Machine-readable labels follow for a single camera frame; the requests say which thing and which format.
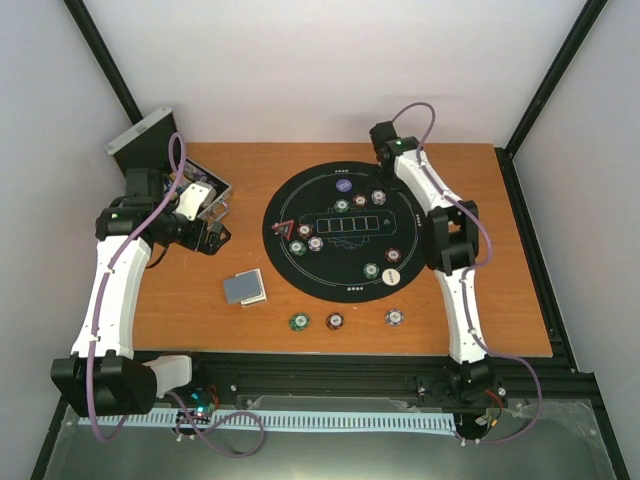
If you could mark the green poker chip stack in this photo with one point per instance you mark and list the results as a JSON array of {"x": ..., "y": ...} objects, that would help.
[{"x": 299, "y": 322}]

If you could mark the white playing card box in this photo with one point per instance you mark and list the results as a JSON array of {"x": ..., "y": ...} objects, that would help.
[{"x": 262, "y": 296}]

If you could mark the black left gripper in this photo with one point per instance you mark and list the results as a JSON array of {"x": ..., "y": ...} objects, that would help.
[{"x": 211, "y": 246}]

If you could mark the blue chip mat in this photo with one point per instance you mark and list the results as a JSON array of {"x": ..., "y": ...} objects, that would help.
[
  {"x": 315, "y": 244},
  {"x": 378, "y": 197}
]

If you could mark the round black poker mat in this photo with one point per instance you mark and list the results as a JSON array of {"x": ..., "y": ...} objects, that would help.
[{"x": 351, "y": 239}]

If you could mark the blue chip top mat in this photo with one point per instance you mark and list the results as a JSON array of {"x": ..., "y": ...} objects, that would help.
[{"x": 378, "y": 197}]

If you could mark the purple round blind button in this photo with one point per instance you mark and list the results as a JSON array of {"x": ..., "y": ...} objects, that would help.
[{"x": 343, "y": 185}]

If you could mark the triangular all-in marker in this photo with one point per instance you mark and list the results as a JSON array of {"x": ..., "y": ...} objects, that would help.
[{"x": 284, "y": 229}]

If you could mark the green chip top mat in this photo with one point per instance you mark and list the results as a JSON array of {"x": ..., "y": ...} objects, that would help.
[{"x": 341, "y": 206}]

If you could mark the light blue cable duct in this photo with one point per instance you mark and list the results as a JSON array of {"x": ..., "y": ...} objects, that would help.
[{"x": 317, "y": 421}]

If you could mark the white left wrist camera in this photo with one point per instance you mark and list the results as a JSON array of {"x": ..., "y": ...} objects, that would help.
[{"x": 195, "y": 197}]

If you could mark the red chip top mat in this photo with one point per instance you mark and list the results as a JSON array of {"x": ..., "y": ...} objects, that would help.
[{"x": 360, "y": 200}]

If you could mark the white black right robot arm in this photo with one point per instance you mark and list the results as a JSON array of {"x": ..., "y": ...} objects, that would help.
[{"x": 451, "y": 244}]

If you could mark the blue playing card deck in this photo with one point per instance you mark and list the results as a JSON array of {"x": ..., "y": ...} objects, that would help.
[{"x": 243, "y": 287}]

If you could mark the red chip mat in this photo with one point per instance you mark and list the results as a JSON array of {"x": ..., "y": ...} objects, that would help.
[
  {"x": 305, "y": 231},
  {"x": 360, "y": 200},
  {"x": 392, "y": 255}
]

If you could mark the blue white poker chip stack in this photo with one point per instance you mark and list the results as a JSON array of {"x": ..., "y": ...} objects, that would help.
[{"x": 394, "y": 317}]

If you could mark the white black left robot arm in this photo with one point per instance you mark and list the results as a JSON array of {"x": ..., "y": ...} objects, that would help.
[{"x": 101, "y": 376}]

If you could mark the aluminium poker case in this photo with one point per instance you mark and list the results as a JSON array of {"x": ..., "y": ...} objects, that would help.
[{"x": 149, "y": 163}]

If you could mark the red brown poker chip stack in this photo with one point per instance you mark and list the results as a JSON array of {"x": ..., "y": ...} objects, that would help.
[{"x": 335, "y": 321}]

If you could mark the white dealer button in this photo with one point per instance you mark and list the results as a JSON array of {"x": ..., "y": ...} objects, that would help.
[{"x": 391, "y": 277}]

